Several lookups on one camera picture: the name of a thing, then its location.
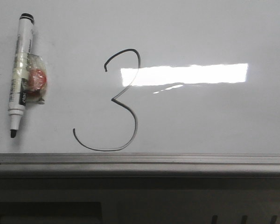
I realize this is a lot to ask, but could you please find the white whiteboard marker pen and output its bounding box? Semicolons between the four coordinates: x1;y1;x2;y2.
8;13;35;138

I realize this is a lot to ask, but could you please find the red magnet taped to marker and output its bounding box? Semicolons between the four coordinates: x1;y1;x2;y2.
25;54;48;105

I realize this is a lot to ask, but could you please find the aluminium whiteboard frame rail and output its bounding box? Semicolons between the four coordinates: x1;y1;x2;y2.
0;152;280;178

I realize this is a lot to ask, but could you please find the white whiteboard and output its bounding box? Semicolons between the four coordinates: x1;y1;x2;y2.
0;0;280;154

